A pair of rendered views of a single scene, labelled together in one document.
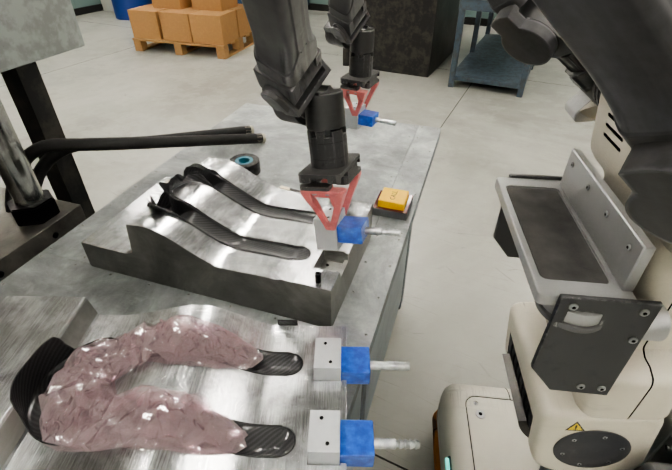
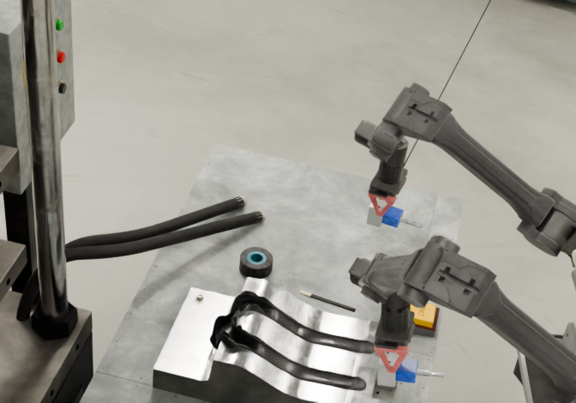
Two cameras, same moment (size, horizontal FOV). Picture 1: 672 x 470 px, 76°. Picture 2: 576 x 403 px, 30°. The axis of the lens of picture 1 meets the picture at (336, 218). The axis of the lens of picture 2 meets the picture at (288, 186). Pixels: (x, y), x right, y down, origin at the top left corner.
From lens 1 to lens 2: 1.57 m
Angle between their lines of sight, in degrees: 8
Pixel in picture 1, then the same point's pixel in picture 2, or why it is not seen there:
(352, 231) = (408, 374)
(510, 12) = (529, 230)
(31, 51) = not seen: hidden behind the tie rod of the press
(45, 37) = not seen: hidden behind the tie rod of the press
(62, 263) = (123, 384)
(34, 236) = (69, 351)
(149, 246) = (229, 377)
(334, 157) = (402, 325)
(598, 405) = not seen: outside the picture
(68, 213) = (85, 322)
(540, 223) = (542, 379)
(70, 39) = (69, 121)
